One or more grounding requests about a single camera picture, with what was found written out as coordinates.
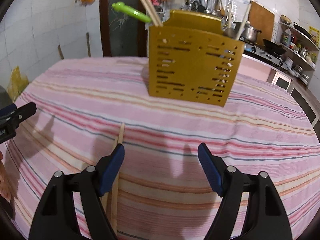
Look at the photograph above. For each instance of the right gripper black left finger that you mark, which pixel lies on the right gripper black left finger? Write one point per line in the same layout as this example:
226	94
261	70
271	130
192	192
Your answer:
55	216

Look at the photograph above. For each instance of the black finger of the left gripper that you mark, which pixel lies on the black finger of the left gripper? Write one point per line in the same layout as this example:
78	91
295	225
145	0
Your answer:
10	122
8	109

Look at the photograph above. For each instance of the green frog handle fork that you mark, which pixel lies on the green frog handle fork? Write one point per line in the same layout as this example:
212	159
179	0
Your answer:
130	11

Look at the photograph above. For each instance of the person's left hand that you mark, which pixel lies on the person's left hand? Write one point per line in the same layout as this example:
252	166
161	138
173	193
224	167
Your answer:
4	189

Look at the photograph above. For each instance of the yellow plastic bag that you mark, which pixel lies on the yellow plastic bag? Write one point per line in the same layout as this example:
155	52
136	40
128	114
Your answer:
17	84

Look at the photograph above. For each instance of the pink striped tablecloth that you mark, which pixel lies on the pink striped tablecloth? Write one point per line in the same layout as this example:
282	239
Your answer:
163	191

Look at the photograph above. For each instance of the glass cabinet doors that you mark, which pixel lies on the glass cabinet doors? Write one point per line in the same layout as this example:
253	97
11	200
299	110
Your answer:
307	101

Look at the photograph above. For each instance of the dark wooden glass door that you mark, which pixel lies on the dark wooden glass door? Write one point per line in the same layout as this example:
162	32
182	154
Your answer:
122	35

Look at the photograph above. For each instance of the gas stove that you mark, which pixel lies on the gas stove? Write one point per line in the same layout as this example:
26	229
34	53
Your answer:
261	55

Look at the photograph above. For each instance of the black wok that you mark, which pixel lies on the black wok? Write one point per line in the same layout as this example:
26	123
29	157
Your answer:
273	49

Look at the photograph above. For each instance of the yellow perforated utensil holder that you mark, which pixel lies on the yellow perforated utensil holder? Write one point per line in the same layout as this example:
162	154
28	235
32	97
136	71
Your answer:
191	59

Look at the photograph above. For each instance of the steel cooking pot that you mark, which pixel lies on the steel cooking pot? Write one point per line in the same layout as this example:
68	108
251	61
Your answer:
249	33

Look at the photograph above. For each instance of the rectangular wooden cutting board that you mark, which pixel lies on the rectangular wooden cutting board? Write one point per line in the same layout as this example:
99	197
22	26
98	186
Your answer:
262	19

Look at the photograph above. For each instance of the corner wall shelf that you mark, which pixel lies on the corner wall shelf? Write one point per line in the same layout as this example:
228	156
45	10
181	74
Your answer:
299	48

